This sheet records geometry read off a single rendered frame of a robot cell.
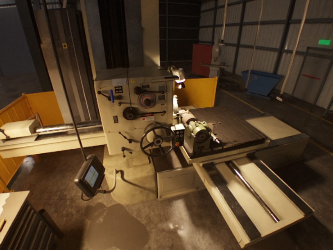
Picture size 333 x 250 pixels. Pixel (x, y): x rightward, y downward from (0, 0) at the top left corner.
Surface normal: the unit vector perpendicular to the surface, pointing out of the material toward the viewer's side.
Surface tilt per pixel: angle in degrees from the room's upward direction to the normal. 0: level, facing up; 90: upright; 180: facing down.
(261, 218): 0
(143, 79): 45
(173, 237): 0
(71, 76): 90
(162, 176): 90
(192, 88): 90
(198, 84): 90
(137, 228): 0
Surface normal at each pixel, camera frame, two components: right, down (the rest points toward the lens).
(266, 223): 0.00, -0.87
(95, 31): 0.26, 0.48
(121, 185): -0.07, 0.50
